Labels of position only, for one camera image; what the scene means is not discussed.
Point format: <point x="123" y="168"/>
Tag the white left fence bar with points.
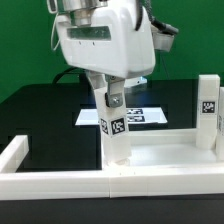
<point x="13" y="155"/>

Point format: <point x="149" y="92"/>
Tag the white fence bar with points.
<point x="13" y="155"/>
<point x="112" y="184"/>

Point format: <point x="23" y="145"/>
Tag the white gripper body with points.
<point x="111" y="45"/>

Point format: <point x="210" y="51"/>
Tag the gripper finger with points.
<point x="114" y="95"/>

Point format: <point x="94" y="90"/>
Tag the white front fence bar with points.
<point x="112" y="184"/>

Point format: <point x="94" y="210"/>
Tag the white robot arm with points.
<point x="80" y="13"/>

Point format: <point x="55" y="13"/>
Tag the marker tag sheet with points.
<point x="145" y="115"/>

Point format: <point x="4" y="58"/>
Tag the white desk tabletop tray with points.
<point x="169" y="147"/>

